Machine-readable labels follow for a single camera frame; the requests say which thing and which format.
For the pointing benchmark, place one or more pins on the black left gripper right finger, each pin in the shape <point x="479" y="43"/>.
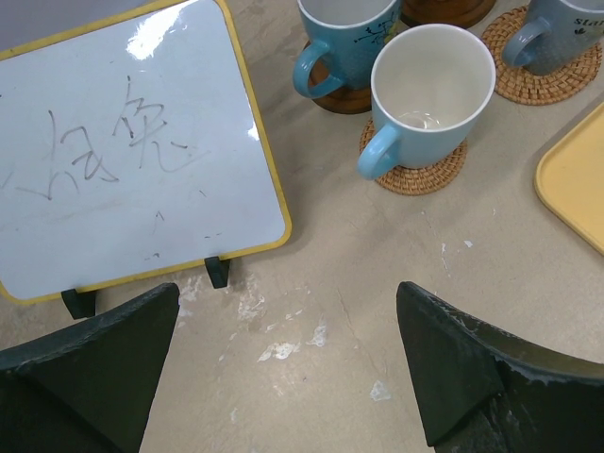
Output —
<point x="479" y="388"/>

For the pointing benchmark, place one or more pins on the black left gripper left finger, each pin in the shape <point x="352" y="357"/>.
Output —
<point x="89" y="387"/>

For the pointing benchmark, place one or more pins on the small woven rattan coaster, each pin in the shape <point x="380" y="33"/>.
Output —
<point x="415" y="177"/>

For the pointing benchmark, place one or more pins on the large woven rattan coaster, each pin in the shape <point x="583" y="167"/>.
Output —
<point x="524" y="88"/>

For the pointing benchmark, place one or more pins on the large light blue mug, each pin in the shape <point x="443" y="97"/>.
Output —
<point x="429" y="85"/>

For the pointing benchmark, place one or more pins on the dark brown wooden coaster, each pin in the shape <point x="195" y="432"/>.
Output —
<point x="344" y="99"/>
<point x="462" y="13"/>

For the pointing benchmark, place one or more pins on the grey blue mug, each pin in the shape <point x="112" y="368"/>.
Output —
<point x="554" y="33"/>

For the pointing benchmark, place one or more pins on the blue patterned mug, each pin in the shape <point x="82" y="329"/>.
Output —
<point x="346" y="37"/>

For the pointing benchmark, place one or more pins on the yellow plastic tray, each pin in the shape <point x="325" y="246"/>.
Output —
<point x="569" y="178"/>

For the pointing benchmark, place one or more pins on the yellow framed whiteboard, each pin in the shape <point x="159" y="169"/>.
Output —
<point x="132" y="147"/>

